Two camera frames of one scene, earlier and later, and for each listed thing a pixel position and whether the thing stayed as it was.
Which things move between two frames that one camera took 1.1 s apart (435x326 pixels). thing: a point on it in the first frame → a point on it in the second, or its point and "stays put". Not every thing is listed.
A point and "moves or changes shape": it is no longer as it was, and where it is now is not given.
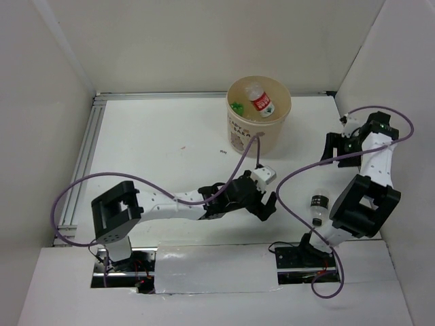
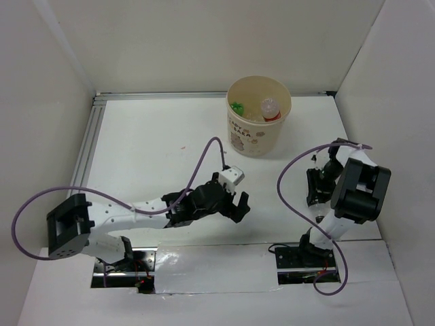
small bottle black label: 319,207 stays put
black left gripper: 262,210 → 235,212
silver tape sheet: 199,268 stays put
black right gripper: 332,142 → 313,180
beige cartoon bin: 257,106 stays put
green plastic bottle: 238,107 stays put
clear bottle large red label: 260,100 moves or changes shape
